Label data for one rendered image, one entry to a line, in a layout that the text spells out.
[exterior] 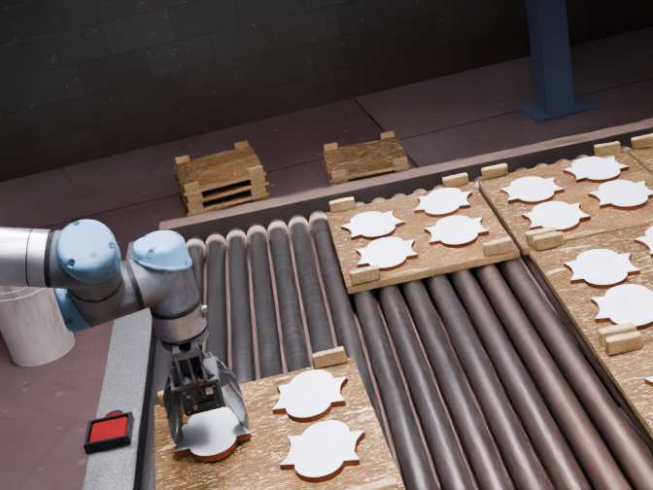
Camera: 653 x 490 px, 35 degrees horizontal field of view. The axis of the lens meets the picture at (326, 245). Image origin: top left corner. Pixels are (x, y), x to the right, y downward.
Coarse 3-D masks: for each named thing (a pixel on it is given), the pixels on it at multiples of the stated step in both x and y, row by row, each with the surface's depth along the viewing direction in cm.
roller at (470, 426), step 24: (408, 288) 204; (432, 312) 193; (432, 336) 184; (432, 360) 179; (456, 360) 178; (456, 384) 169; (456, 408) 164; (480, 432) 156; (480, 456) 151; (480, 480) 148; (504, 480) 145
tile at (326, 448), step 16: (304, 432) 160; (320, 432) 159; (336, 432) 158; (352, 432) 157; (304, 448) 156; (320, 448) 155; (336, 448) 154; (352, 448) 153; (288, 464) 153; (304, 464) 152; (320, 464) 151; (336, 464) 151; (352, 464) 151; (304, 480) 150; (320, 480) 149
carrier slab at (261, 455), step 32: (256, 384) 177; (352, 384) 172; (160, 416) 174; (256, 416) 168; (352, 416) 163; (160, 448) 165; (256, 448) 160; (288, 448) 158; (384, 448) 154; (160, 480) 157; (192, 480) 155; (224, 480) 154; (256, 480) 153; (288, 480) 151; (352, 480) 148
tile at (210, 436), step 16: (192, 416) 168; (208, 416) 168; (224, 416) 167; (192, 432) 164; (208, 432) 163; (224, 432) 163; (240, 432) 162; (192, 448) 160; (208, 448) 159; (224, 448) 158
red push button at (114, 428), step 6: (114, 420) 177; (120, 420) 176; (126, 420) 176; (96, 426) 176; (102, 426) 176; (108, 426) 175; (114, 426) 175; (120, 426) 174; (96, 432) 174; (102, 432) 174; (108, 432) 174; (114, 432) 173; (120, 432) 173; (90, 438) 173; (96, 438) 172; (102, 438) 172
